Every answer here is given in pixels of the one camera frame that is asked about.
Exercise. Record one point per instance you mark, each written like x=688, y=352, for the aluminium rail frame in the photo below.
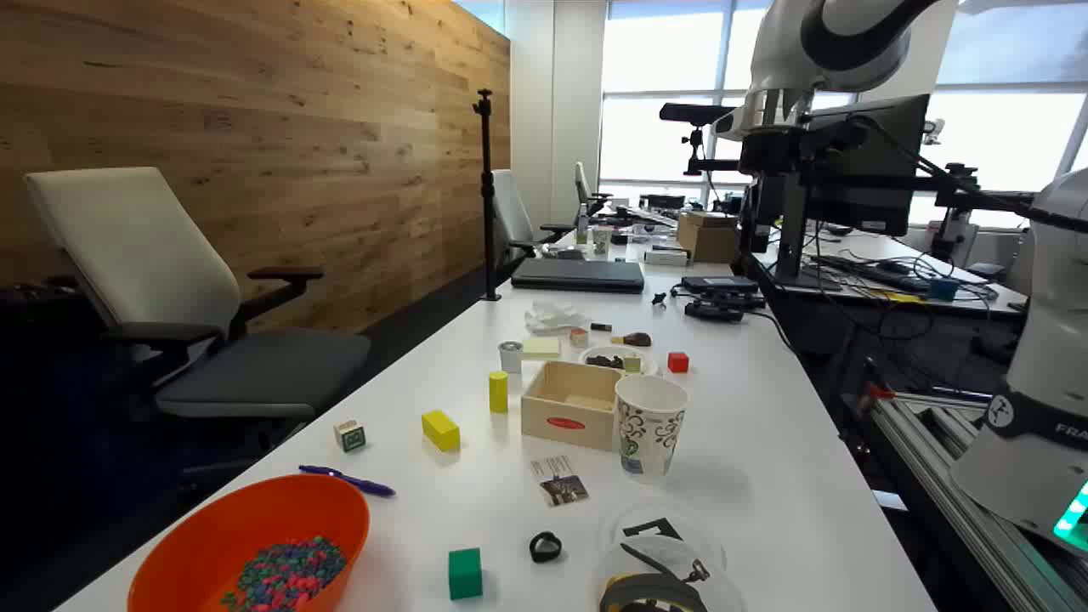
x=963, y=486

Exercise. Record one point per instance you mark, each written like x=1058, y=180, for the open wooden box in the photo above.
x=566, y=423

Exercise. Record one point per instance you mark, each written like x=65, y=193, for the orange bowl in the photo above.
x=204, y=544

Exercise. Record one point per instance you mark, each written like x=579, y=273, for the grey tape roll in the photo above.
x=647, y=593

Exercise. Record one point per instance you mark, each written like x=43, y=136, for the purple pen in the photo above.
x=345, y=481

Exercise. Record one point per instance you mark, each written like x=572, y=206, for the white cube with frog print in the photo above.
x=629, y=361

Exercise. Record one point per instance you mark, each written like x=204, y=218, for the black camera on bar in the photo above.
x=693, y=114

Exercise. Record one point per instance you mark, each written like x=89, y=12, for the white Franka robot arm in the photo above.
x=1056, y=342

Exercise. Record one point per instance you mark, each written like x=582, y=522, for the flat yellow block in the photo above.
x=439, y=429

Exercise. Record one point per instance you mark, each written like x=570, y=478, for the small white bottle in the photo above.
x=510, y=358

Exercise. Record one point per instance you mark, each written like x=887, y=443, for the black electronic device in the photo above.
x=722, y=296

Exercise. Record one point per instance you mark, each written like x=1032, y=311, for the coffee beans pile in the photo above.
x=603, y=361

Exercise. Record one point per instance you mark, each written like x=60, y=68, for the black tripod pole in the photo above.
x=486, y=193

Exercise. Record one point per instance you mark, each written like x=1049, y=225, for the closed grey laptop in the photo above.
x=579, y=277

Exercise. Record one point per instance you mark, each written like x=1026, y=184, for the background white office chair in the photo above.
x=514, y=216

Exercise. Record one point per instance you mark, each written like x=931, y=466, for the small black clip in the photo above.
x=544, y=549

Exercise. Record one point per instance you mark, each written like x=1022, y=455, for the cardboard box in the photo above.
x=711, y=238

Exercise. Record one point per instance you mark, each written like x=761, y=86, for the small photo card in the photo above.
x=557, y=481

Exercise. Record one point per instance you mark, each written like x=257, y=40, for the colourful beads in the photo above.
x=284, y=580

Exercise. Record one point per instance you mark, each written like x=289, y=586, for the upright yellow block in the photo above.
x=496, y=392

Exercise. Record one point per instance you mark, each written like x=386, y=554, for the patterned paper cup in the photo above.
x=650, y=426

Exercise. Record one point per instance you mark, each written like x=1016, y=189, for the small multicoloured cube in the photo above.
x=352, y=438

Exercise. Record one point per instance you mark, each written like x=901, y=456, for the white bowl of coffee beans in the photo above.
x=603, y=352

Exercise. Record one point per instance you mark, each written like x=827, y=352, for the crumpled white tissue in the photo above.
x=553, y=319

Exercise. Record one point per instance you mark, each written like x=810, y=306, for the pale yellow sticky note pad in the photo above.
x=540, y=347

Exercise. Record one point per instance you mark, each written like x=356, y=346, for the black computer monitor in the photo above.
x=887, y=158

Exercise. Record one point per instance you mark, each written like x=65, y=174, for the clear plastic container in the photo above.
x=681, y=533

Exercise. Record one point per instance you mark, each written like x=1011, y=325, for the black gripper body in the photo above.
x=769, y=153

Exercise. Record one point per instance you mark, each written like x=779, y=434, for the green cube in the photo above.
x=463, y=574

